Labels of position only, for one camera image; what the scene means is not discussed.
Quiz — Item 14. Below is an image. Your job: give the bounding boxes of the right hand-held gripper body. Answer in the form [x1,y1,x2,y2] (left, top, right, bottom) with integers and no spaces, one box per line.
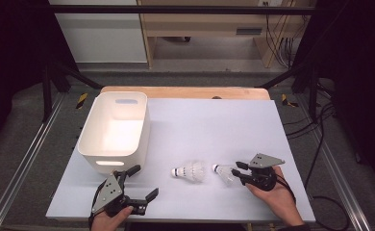
[241,153,287,193]

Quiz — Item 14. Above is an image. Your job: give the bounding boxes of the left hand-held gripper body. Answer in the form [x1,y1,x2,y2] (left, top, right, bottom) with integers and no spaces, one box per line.
[91,171,148,218]

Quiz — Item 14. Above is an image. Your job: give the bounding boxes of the translucent white shuttlecock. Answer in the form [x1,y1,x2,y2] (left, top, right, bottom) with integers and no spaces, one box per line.
[212,164,242,188]

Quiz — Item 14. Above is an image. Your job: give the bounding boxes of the white plastic basket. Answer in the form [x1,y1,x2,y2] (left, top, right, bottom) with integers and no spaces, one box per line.
[77,90,151,176]

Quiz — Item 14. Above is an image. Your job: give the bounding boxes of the white shuttlecock with black band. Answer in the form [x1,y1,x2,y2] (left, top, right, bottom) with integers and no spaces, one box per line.
[170,160,208,184]

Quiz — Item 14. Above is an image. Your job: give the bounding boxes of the person's right hand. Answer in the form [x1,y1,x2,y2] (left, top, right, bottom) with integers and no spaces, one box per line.
[245,167,305,227]

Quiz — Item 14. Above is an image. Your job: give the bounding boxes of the person's left hand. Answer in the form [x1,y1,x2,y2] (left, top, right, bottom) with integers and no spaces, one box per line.
[90,205,135,231]

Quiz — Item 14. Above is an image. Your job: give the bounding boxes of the yellow and black tape marker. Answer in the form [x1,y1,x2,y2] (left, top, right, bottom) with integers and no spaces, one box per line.
[281,93,299,109]
[76,92,89,110]

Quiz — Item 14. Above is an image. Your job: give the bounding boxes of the wooden table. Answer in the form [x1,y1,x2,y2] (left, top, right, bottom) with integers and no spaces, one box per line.
[100,86,271,100]

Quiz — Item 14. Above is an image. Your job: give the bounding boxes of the black metal stand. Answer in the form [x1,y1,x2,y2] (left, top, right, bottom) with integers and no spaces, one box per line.
[256,61,322,123]
[41,61,103,123]

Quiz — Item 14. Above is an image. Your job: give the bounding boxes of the white cabinet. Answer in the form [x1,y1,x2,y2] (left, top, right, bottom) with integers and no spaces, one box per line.
[48,0,148,64]

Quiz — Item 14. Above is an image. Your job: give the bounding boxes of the wooden desk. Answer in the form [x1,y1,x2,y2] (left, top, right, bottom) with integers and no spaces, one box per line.
[137,0,318,69]

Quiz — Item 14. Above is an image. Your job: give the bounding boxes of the black curtain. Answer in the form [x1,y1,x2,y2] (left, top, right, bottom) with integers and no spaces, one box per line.
[294,0,375,193]
[0,0,78,155]

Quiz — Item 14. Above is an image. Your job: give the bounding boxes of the black horizontal bar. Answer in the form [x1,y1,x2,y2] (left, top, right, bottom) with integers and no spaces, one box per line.
[49,4,316,15]

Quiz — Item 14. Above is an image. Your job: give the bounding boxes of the black floor cable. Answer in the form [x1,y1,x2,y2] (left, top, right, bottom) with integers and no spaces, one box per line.
[304,105,351,231]
[285,109,336,140]

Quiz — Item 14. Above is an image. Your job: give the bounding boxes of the aluminium floor rail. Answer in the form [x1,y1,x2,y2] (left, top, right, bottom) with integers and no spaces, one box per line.
[0,92,64,231]
[295,95,373,231]

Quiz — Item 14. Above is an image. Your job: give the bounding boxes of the bundle of black hanging cables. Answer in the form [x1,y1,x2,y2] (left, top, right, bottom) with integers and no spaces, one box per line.
[263,1,297,68]

